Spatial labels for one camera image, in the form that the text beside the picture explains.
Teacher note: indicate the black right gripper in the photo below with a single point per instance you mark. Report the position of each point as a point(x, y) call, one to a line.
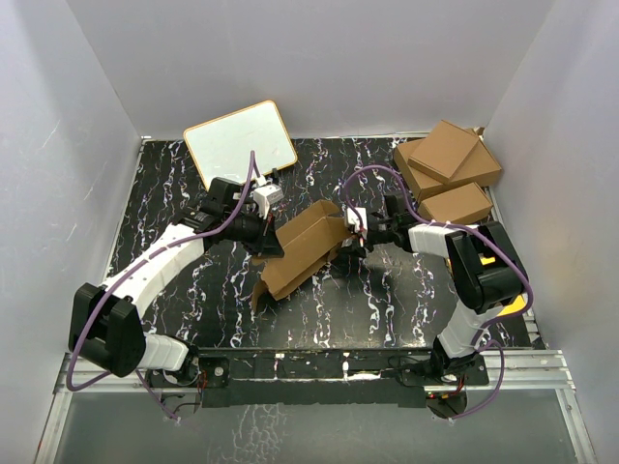
point(358, 248)

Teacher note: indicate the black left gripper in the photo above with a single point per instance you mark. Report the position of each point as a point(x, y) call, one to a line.
point(266, 243)

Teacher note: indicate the cardboard box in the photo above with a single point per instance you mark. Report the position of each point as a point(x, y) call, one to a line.
point(481, 167)
point(463, 205)
point(309, 241)
point(444, 151)

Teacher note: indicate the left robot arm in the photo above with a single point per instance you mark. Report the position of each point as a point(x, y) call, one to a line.
point(106, 327)

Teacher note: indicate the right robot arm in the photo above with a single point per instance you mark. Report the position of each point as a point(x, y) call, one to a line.
point(458, 346)

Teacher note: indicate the yellow booklet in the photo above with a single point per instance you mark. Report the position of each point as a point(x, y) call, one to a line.
point(485, 283)

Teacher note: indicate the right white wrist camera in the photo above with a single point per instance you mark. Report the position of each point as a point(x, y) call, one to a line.
point(356, 220)

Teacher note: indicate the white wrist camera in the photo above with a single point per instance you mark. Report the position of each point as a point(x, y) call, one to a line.
point(265, 197)
point(356, 220)

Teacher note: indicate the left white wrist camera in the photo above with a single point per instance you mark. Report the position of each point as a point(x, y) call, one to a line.
point(265, 197)

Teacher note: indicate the whiteboard with orange frame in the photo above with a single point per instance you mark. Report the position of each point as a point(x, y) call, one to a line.
point(222, 147)

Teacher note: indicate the black base frame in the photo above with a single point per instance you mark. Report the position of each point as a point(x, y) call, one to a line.
point(325, 376)

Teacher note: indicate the aluminium rail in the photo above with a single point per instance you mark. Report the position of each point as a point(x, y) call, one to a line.
point(512, 369)

